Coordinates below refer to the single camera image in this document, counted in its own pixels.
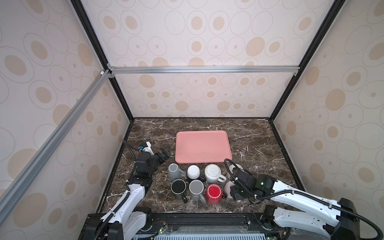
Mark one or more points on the grey mug row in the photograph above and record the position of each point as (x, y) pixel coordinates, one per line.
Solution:
(174, 172)
(196, 188)

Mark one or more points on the white ribbed-bottom mug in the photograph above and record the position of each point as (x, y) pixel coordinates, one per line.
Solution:
(213, 174)

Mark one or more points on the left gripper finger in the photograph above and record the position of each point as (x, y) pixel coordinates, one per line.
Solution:
(161, 153)
(167, 155)

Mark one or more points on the horizontal aluminium frame bar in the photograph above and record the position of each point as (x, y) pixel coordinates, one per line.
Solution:
(210, 70)

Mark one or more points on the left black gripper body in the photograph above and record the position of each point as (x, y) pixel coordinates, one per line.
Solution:
(156, 161)

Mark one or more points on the grey mug front row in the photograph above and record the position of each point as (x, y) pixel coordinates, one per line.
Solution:
(196, 188)

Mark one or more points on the black mug white rim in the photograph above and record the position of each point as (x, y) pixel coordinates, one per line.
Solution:
(178, 188)

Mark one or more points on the grey mug back row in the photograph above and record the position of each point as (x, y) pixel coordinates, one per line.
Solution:
(174, 172)

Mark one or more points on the white mug black handle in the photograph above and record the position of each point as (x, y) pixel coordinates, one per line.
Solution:
(194, 173)

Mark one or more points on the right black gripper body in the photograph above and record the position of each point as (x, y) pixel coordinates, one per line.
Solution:
(239, 195)

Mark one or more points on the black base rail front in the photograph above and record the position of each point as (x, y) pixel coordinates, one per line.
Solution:
(193, 224)

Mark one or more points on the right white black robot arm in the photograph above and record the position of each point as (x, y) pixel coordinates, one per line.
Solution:
(337, 220)

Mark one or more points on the black corner post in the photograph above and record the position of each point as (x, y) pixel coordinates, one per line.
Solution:
(313, 47)
(94, 40)

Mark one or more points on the pale pink mug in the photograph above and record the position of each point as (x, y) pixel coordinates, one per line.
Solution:
(227, 189)

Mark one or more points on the right black corner post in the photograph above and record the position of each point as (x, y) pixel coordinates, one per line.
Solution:
(313, 47)

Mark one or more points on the left slanted aluminium bar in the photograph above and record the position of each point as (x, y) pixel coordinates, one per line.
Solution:
(21, 184)

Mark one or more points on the cream mug red inside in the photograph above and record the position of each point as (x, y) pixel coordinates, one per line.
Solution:
(231, 169)

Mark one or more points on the pink rectangular tray mat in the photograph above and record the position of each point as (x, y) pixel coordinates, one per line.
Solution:
(196, 147)

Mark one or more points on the left black corner post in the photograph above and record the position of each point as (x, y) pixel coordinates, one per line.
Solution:
(94, 40)

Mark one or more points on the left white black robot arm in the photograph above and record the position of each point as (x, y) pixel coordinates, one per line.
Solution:
(125, 218)

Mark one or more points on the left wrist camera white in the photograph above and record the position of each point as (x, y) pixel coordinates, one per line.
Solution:
(146, 147)

